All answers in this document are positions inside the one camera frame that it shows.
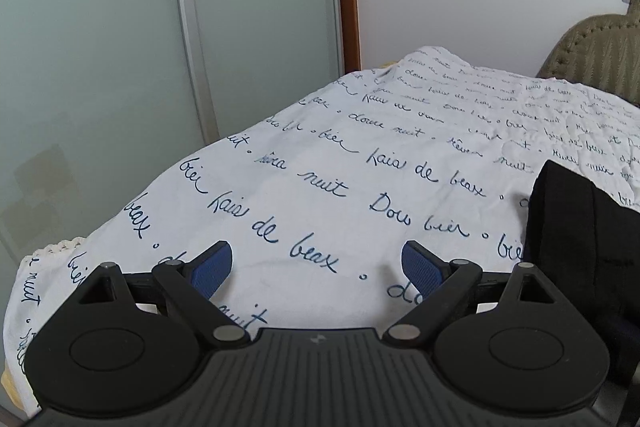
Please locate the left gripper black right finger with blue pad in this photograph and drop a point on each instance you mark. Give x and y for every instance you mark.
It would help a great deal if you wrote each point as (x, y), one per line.
(505, 341)

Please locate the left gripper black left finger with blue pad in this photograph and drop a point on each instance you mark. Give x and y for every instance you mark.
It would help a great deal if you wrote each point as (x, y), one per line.
(129, 342)

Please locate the black pants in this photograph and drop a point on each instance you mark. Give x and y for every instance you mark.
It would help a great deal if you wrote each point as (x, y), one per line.
(588, 246)

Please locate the white bedsheet with blue script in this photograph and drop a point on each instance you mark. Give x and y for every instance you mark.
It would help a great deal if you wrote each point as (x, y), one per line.
(317, 201)

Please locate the frosted glass sliding door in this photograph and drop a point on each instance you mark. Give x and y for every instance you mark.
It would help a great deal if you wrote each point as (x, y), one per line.
(98, 97)

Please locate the olive upholstered headboard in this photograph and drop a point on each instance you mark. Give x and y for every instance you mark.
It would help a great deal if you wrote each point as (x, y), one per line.
(603, 52)

